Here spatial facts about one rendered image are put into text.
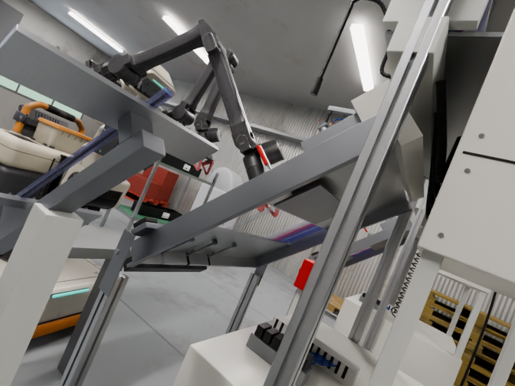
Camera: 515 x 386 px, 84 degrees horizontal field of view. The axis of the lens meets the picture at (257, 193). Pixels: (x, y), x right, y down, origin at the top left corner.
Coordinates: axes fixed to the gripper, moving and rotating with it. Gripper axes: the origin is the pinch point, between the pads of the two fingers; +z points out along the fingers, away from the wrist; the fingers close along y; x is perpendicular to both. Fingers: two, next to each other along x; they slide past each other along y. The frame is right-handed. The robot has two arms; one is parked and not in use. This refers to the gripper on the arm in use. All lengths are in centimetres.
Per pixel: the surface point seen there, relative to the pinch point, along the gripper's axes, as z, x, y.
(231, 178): -219, 185, 330
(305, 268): 8, 22, 79
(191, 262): 3.8, 33.1, 1.7
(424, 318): 72, -8, 327
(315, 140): -3.8, -23.1, -17.0
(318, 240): 3.7, 1.5, 47.0
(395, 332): 35.6, -22.6, -20.0
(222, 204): 1.5, 1.9, -21.0
